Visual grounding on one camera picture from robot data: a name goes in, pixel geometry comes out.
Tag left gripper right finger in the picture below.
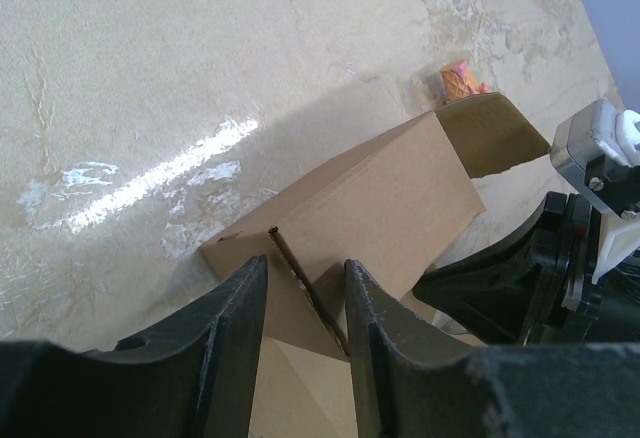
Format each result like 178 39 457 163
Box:
344 260 639 437

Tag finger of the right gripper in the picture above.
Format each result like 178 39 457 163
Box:
412 192 570 345

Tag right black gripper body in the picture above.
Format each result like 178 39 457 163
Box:
519 192 639 345

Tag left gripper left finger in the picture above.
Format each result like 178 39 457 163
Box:
1 255 268 437

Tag brown cardboard box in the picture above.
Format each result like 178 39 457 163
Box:
200 93 549 437

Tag toy ice cream cone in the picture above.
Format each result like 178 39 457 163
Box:
439 59 490 104

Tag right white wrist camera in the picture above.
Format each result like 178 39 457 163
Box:
550 99 639 284

